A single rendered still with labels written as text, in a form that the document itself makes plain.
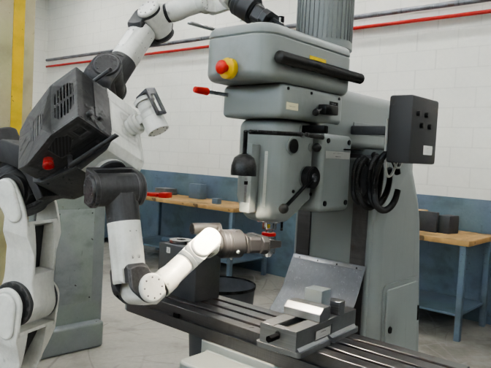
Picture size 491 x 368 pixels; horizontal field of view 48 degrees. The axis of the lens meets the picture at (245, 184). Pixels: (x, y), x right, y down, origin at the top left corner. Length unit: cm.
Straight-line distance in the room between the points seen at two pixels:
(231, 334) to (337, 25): 107
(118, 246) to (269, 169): 51
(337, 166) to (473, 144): 412
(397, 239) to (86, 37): 895
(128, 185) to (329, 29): 87
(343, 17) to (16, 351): 150
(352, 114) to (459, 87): 411
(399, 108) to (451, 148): 422
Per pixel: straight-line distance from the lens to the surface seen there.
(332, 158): 184
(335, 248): 210
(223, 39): 167
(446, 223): 548
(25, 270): 187
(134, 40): 190
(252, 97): 169
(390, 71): 636
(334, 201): 188
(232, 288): 408
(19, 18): 321
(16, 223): 183
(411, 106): 177
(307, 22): 196
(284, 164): 168
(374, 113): 211
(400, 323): 225
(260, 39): 159
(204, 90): 168
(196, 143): 808
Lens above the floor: 151
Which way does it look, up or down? 3 degrees down
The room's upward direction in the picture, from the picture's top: 3 degrees clockwise
